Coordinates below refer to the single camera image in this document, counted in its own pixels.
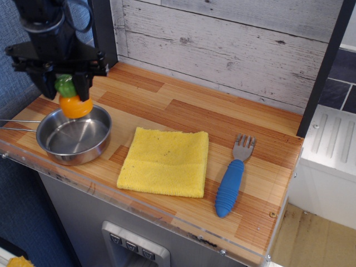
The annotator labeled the stainless steel pan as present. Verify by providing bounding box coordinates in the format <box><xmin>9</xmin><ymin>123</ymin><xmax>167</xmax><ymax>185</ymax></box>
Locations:
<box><xmin>11</xmin><ymin>105</ymin><xmax>112</xmax><ymax>166</ymax></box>

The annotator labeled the black vertical post left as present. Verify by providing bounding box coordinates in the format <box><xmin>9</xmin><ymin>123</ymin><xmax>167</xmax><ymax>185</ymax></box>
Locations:
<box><xmin>87</xmin><ymin>0</ymin><xmax>118</xmax><ymax>67</ymax></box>

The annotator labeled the black vertical post right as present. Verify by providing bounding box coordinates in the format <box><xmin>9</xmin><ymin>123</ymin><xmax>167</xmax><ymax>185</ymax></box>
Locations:
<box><xmin>296</xmin><ymin>0</ymin><xmax>355</xmax><ymax>138</ymax></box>

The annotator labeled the black vertical post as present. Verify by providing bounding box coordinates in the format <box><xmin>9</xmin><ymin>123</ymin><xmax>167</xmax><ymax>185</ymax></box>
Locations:
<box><xmin>296</xmin><ymin>0</ymin><xmax>355</xmax><ymax>138</ymax></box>
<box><xmin>87</xmin><ymin>0</ymin><xmax>118</xmax><ymax>67</ymax></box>

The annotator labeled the fork with blue handle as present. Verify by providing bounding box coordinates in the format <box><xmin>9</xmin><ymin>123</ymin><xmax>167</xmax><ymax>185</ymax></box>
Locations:
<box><xmin>215</xmin><ymin>133</ymin><xmax>256</xmax><ymax>218</ymax></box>

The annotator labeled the yellow folded cloth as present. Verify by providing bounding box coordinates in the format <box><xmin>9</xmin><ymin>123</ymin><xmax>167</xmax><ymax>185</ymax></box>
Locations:
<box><xmin>117</xmin><ymin>127</ymin><xmax>209</xmax><ymax>198</ymax></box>

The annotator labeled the silver dispenser panel with buttons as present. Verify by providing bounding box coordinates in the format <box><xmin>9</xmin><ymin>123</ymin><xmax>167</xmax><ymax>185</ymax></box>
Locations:
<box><xmin>101</xmin><ymin>221</ymin><xmax>171</xmax><ymax>266</ymax></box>

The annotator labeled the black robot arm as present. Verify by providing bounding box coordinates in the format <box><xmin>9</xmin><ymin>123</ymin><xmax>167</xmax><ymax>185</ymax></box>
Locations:
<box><xmin>5</xmin><ymin>1</ymin><xmax>109</xmax><ymax>101</ymax></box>

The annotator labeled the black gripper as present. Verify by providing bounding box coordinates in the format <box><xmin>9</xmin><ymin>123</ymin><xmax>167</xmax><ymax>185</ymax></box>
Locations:
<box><xmin>5</xmin><ymin>26</ymin><xmax>109</xmax><ymax>102</ymax></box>

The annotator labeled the white ribbed cabinet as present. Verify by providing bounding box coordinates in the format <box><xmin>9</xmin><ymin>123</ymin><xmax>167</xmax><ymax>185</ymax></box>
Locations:
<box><xmin>288</xmin><ymin>105</ymin><xmax>355</xmax><ymax>228</ymax></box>

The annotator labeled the yellow object bottom left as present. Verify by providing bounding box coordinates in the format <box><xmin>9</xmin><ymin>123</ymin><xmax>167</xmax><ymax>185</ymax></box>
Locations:
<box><xmin>6</xmin><ymin>256</ymin><xmax>34</xmax><ymax>267</ymax></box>

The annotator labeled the orange container with green lid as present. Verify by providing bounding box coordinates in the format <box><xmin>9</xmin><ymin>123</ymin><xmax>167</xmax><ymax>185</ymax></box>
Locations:
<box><xmin>55</xmin><ymin>74</ymin><xmax>93</xmax><ymax>119</ymax></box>

